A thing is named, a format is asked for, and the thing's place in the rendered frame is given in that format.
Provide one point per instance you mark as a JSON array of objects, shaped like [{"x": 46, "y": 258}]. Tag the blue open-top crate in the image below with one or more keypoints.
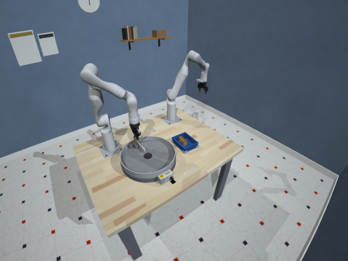
[{"x": 191, "y": 142}]

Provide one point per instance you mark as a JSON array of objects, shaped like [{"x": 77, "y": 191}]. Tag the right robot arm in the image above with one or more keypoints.
[{"x": 89, "y": 74}]

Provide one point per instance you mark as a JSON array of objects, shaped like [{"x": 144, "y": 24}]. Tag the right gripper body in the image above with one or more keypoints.
[{"x": 135, "y": 126}]

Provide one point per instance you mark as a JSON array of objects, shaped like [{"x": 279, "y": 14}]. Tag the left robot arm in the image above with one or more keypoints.
[{"x": 171, "y": 94}]

